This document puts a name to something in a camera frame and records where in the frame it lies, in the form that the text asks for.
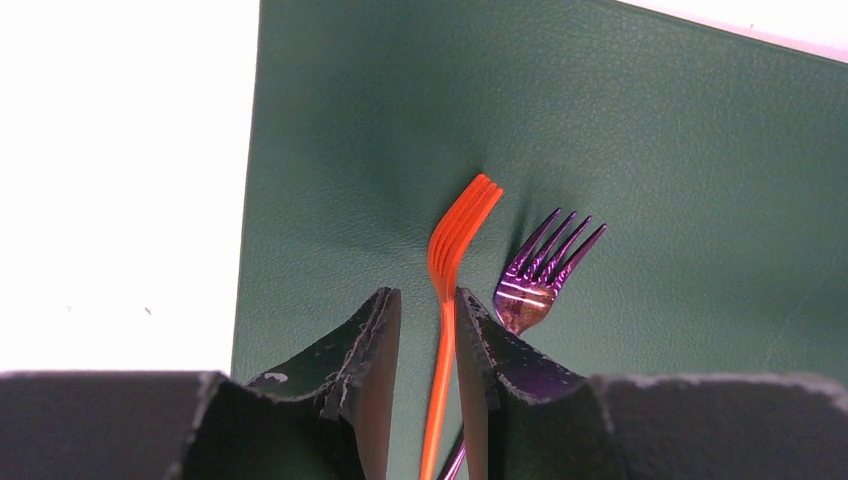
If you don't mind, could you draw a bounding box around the green placemat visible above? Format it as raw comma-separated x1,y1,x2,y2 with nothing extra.
231,1,847,479

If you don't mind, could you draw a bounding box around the orange plastic fork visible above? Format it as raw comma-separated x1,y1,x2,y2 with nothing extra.
419,173,503,480

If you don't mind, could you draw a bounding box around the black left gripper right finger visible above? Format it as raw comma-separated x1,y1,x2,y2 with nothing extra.
456,288,847,479

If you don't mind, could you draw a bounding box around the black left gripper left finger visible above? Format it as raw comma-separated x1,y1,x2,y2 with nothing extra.
1,287,402,479

